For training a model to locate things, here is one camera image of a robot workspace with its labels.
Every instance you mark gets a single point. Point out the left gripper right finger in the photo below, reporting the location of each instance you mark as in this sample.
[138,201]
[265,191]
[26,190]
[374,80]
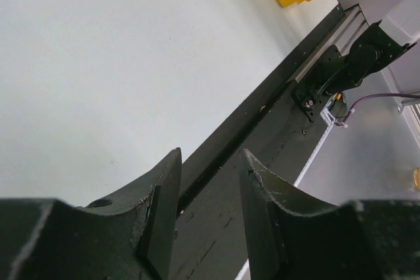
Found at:
[293,235]

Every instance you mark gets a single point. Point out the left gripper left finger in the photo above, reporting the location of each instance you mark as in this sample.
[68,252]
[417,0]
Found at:
[127,234]

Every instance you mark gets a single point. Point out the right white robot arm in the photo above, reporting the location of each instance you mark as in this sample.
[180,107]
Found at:
[353,52]

